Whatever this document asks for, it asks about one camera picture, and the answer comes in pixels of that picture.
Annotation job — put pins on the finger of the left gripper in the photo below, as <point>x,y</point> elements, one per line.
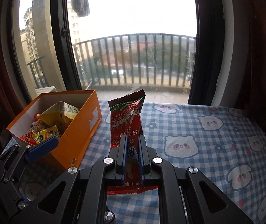
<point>40,150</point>

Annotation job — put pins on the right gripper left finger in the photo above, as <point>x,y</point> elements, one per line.
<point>79,195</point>

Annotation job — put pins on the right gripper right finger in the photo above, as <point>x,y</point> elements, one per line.
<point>186,195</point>

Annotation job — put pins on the yellow crispy snack packet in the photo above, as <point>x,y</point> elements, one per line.
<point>46,134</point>

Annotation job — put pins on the red cartoon boy snack bag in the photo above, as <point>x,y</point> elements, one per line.
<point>37,126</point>

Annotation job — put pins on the pale yellow snack bag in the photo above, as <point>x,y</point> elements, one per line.
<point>60,114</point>

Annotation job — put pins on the red clear noodle snack bag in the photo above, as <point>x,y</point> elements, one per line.
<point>127,133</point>

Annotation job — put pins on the orange cardboard box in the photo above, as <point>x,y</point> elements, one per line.
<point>75,140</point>

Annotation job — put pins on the blue checked bear tablecloth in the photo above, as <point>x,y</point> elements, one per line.
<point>238,146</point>

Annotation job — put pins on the balcony metal railing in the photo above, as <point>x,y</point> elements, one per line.
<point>140,58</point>

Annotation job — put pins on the black window frame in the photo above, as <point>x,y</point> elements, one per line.
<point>63,45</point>

